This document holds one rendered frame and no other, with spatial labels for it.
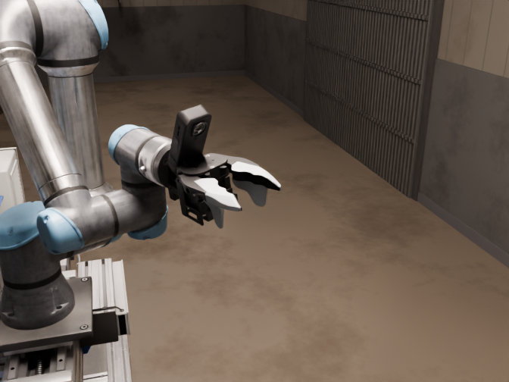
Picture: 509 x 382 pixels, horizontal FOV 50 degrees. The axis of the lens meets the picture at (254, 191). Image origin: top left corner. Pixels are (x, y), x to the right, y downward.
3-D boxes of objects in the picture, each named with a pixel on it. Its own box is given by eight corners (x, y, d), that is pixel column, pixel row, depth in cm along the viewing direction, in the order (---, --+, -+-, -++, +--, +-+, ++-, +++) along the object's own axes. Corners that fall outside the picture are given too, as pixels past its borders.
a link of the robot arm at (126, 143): (145, 162, 102) (142, 117, 99) (179, 179, 95) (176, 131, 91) (107, 172, 98) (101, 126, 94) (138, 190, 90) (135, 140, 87)
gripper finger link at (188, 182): (229, 197, 75) (205, 173, 82) (226, 185, 74) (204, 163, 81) (196, 207, 73) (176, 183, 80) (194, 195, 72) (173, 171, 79)
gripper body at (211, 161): (243, 207, 84) (196, 184, 92) (236, 155, 80) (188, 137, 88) (203, 228, 79) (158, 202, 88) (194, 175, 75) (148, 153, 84)
